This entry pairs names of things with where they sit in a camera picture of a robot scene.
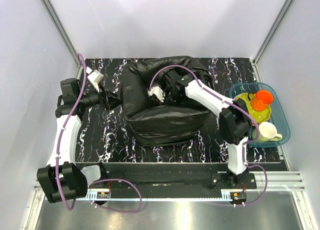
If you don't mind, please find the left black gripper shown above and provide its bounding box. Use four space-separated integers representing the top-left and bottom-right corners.
77 82 124 112

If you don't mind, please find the black trash bag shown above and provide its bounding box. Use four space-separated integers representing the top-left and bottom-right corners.
120 55 213 147

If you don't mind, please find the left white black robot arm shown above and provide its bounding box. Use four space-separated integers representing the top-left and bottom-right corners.
36 78 122 204

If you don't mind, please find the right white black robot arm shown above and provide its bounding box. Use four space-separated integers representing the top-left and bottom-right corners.
163 65 252 189

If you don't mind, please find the black marble pattern mat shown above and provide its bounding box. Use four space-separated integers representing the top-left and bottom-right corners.
72 57 288 171

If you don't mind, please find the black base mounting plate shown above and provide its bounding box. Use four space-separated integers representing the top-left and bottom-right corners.
96 162 257 190

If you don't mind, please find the yellow plastic plate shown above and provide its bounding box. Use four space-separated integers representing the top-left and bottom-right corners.
234 92 272 124

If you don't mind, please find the orange plastic cup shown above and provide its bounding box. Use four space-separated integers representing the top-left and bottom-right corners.
250 90 274 112

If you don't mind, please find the light green mug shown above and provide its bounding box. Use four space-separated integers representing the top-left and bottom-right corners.
256 121 283 143

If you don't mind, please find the blue transparent plastic tray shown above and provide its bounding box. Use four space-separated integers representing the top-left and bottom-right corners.
228 82 291 148

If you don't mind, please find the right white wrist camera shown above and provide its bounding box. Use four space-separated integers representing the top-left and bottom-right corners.
147 84 165 103

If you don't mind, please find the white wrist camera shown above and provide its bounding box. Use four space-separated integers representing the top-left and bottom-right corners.
85 66 104 93
147 84 165 103

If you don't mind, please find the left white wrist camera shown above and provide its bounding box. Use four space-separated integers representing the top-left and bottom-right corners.
85 66 104 93

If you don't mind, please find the aluminium frame rail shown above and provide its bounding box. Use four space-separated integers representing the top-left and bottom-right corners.
33 171 306 202

